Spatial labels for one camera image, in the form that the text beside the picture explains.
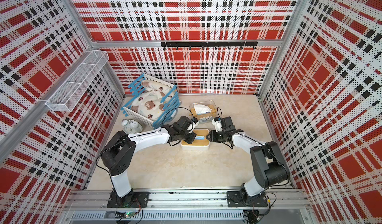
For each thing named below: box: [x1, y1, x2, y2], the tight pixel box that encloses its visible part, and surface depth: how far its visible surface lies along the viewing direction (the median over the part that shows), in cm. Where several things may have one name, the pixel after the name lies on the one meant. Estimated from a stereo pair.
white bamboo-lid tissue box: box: [180, 128, 210, 150], surface depth 91 cm
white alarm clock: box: [120, 118, 143, 134], surface depth 92 cm
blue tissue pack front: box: [193, 104, 212, 115], surface depth 103 cm
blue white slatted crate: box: [120, 73, 182, 129], surface depth 107 cm
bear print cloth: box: [130, 80, 175, 121], surface depth 106 cm
